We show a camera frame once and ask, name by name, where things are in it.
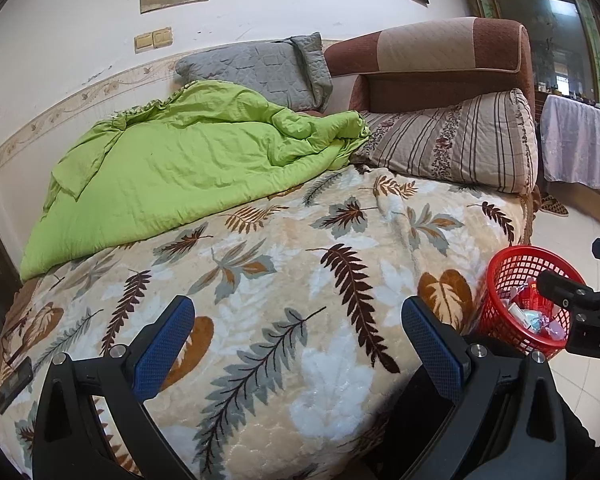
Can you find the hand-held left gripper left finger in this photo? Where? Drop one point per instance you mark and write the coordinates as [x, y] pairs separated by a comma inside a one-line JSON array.
[[162, 350]]

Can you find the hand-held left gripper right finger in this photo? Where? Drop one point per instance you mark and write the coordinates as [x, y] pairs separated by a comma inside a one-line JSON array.
[[432, 350]]

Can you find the red plastic mesh basket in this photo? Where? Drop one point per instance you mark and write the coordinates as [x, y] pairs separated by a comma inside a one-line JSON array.
[[505, 270]]

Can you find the patterned slipper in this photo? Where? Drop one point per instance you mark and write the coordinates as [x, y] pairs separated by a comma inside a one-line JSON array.
[[554, 206]]

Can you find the lilac cloth cover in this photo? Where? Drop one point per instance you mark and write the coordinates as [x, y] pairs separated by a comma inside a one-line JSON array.
[[580, 145]]

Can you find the dark clothing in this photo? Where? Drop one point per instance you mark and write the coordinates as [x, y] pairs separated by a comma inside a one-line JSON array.
[[577, 440]]

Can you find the leaf-printed blanket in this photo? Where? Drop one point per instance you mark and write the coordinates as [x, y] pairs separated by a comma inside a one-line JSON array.
[[280, 320]]

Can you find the black smartphone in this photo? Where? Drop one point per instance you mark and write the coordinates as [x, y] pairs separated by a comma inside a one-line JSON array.
[[14, 387]]

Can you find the striped floral pillow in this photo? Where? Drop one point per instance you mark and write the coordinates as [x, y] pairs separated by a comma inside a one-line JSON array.
[[455, 145]]

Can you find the green quilt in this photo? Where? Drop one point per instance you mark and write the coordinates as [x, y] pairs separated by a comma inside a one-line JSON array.
[[180, 170]]

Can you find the glass-fronted cabinet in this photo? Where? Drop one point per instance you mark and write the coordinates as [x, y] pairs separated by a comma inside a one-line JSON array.
[[545, 35]]

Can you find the brown padded headboard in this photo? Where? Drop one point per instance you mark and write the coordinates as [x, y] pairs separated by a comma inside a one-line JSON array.
[[430, 45]]

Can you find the grey quilted pillow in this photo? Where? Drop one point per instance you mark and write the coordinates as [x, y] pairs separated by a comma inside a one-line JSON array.
[[255, 67]]

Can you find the gold wall switch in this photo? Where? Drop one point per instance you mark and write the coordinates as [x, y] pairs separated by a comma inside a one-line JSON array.
[[143, 43], [162, 37]]

